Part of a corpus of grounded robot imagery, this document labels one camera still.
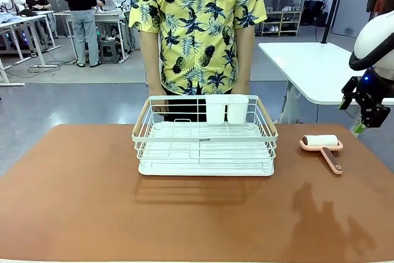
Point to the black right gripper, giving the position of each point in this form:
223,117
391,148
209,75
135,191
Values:
374,109

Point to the pink lint roller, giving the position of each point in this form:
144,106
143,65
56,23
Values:
320,143

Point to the person's right forearm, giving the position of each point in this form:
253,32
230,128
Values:
151,59

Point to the person's left forearm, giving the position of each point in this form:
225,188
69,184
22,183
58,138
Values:
246,56

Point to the person's left hand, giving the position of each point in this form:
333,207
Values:
243,88

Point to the person's right hand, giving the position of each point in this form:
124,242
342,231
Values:
158,101

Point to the large white table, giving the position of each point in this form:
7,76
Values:
311,66

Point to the black bag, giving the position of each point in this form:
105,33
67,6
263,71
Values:
314,12

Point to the black tripod stand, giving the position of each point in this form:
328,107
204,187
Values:
334,4

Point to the wooden shoe shelf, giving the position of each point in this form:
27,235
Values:
281,22

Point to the white plastic cutlery holder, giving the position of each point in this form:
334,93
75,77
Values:
226,109

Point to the person in yellow pineapple shirt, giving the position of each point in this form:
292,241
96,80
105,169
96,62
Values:
197,29

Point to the grey step stool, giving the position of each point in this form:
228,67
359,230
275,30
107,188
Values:
108,52

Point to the white desk with robots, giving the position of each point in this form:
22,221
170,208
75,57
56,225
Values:
107,16

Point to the white floor power strip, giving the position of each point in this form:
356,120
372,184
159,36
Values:
46,66

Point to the white desk with blue cloth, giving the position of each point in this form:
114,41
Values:
21,19

